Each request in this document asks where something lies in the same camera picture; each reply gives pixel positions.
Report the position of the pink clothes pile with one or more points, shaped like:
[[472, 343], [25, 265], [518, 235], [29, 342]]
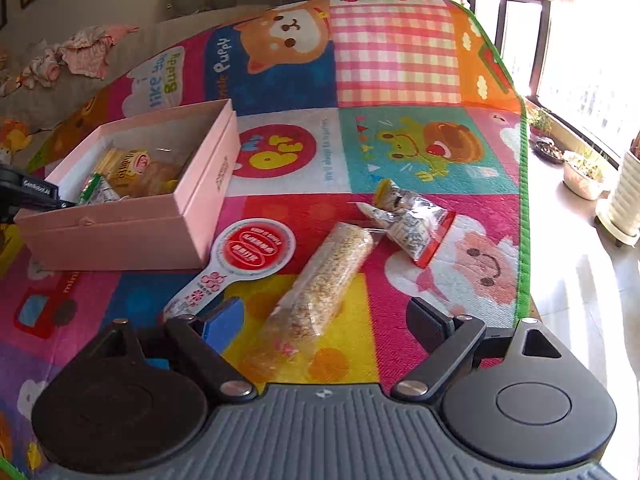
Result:
[[90, 50]]

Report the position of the dark shallow bowl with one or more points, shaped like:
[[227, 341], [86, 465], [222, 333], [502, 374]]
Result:
[[549, 151]]

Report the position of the pink cardboard box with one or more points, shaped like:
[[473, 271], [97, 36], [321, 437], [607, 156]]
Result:
[[125, 235]]

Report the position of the green white snack packet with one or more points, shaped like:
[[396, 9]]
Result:
[[92, 188]]

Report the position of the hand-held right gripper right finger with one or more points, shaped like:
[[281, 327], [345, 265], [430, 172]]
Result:
[[425, 321]]

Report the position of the small clear snack packet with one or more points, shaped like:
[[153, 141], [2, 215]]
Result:
[[395, 200]]

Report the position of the plant in white bowl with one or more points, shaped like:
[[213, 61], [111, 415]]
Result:
[[582, 177]]

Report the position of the clear bread bun packet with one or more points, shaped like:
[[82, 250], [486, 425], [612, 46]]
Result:
[[155, 180]]

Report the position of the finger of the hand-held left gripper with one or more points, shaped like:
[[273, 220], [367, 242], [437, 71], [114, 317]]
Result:
[[64, 203]]

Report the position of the red-edged white snack packet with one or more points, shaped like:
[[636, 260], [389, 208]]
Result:
[[415, 235]]

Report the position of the small potted plant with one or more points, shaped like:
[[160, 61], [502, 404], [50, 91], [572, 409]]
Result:
[[540, 124]]

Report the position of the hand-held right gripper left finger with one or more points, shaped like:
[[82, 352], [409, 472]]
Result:
[[225, 324]]

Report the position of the paddle-shaped red label packet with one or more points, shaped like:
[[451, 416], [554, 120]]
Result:
[[255, 250]]

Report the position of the dark window frame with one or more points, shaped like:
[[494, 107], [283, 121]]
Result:
[[545, 35]]

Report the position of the clear grain roll packet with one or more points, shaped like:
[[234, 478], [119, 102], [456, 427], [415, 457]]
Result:
[[320, 285]]

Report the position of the colourful cartoon play mat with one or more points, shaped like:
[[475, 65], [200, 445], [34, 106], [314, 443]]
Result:
[[400, 85]]

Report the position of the yellow snack bar packet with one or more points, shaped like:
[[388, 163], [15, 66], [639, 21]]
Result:
[[107, 158]]

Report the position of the white ribbed plant pot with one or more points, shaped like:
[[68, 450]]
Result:
[[625, 195]]

